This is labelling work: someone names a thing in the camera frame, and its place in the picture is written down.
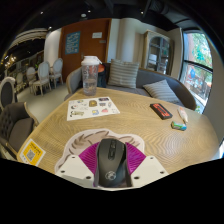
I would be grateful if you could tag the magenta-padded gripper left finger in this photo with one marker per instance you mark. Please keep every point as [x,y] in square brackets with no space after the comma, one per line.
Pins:
[71,166]

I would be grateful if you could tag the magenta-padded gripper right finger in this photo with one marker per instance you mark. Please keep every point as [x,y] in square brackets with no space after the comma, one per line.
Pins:
[148,168]

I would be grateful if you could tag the black computer mouse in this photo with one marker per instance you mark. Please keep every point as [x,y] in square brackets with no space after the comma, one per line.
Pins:
[111,163]

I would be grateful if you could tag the yellow card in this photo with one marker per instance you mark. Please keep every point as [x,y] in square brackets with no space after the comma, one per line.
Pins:
[31,152]

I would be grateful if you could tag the green and blue pack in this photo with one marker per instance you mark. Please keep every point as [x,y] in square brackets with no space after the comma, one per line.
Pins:
[178,126]

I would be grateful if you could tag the black and red box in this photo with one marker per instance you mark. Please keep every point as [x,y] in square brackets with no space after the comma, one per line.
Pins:
[161,111]

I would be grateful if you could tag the white sticker sheet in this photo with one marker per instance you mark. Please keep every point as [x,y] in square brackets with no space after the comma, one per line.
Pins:
[91,108]

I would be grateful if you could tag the grey tufted armchair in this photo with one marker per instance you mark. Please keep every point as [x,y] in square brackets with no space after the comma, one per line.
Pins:
[18,128]

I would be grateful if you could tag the small striped cushion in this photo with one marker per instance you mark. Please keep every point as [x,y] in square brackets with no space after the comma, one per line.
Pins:
[161,90]

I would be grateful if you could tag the clear shaker bottle white lid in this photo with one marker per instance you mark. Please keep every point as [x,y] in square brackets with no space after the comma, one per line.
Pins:
[90,78]

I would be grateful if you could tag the grey curved sofa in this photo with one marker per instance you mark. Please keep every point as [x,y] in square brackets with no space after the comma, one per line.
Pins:
[148,76]

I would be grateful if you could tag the black bag with orange top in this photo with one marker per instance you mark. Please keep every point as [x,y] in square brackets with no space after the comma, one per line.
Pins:
[102,78]

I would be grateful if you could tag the group of white chairs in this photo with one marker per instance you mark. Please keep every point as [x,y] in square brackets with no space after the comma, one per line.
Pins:
[43,75]

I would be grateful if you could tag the large striped cushion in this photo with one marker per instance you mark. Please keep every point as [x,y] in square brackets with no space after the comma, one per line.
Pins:
[123,74]

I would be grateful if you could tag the black-framed window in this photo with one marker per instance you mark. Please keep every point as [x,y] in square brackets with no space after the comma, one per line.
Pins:
[196,71]

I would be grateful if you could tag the grey glass-door cabinet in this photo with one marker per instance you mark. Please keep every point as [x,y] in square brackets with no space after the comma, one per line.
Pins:
[158,53]

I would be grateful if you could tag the brown wooden door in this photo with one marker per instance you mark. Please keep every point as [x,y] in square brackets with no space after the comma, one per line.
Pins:
[90,46]

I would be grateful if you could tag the blue poster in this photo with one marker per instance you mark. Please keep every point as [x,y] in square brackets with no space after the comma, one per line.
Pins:
[72,42]

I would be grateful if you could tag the small white door sign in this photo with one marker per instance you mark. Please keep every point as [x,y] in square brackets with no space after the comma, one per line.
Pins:
[97,35]

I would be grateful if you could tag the dark chair with white frame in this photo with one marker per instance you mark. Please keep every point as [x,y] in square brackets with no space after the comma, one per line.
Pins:
[7,93]

